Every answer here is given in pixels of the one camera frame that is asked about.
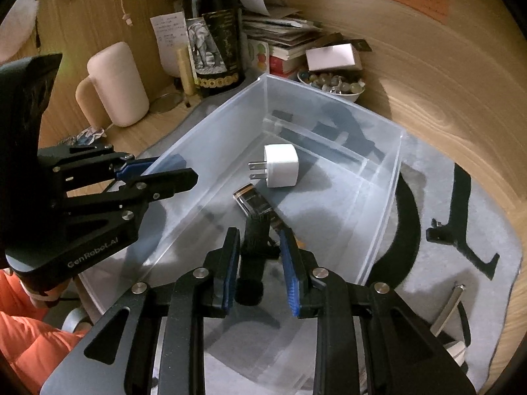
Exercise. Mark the clear round lid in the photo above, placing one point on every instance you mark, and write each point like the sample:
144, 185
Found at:
164, 103

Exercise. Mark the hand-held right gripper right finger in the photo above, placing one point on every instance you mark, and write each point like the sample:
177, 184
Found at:
290, 279

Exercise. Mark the white bowl of beads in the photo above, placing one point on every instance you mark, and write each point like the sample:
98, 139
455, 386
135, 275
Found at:
333, 84

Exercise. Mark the white hand-held device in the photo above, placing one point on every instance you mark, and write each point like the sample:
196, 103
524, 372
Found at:
455, 352

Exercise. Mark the orange clothing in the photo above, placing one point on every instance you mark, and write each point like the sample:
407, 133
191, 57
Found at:
24, 337

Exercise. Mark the crumpled blue white wrapper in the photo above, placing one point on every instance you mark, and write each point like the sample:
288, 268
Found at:
88, 135

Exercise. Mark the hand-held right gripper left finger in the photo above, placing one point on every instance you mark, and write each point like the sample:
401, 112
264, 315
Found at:
231, 271

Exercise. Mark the white charger plug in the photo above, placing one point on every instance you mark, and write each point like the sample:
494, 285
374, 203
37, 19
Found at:
280, 162

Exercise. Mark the grey round object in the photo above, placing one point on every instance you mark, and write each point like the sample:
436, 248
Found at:
76, 321

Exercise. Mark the white handwritten note paper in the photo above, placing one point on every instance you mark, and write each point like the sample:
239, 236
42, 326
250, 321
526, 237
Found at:
164, 37

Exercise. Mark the person's left hand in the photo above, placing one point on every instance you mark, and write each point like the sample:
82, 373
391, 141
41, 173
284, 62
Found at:
41, 295

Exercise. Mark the stack of books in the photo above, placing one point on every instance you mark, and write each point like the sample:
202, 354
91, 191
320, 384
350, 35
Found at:
284, 49

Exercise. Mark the yellow tube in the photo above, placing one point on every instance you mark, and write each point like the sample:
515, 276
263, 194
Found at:
185, 74

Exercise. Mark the clear plastic storage box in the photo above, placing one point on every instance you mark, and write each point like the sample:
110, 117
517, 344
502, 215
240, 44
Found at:
337, 197

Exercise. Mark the white card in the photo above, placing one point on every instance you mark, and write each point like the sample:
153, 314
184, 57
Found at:
333, 56

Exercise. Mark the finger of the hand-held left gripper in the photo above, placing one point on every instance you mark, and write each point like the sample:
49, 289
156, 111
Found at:
148, 164
173, 181

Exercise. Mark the silver metal bar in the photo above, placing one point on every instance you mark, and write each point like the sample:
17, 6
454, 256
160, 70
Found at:
448, 306

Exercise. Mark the dark wine bottle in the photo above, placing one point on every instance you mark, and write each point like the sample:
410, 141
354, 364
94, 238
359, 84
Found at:
214, 49

